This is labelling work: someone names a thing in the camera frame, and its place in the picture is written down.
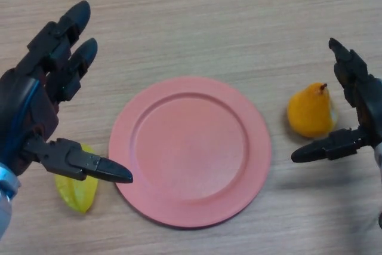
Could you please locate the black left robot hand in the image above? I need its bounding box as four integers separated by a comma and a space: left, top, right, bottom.
0, 0, 134, 185

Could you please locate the yellow starfruit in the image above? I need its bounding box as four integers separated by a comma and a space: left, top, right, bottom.
54, 143, 99, 216

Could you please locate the pink round plate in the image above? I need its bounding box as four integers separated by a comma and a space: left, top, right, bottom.
108, 76, 272, 231

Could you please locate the yellow pear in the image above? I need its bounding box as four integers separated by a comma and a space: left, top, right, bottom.
286, 82, 340, 140

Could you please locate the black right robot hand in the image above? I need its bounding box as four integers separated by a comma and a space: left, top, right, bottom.
291, 37, 382, 165

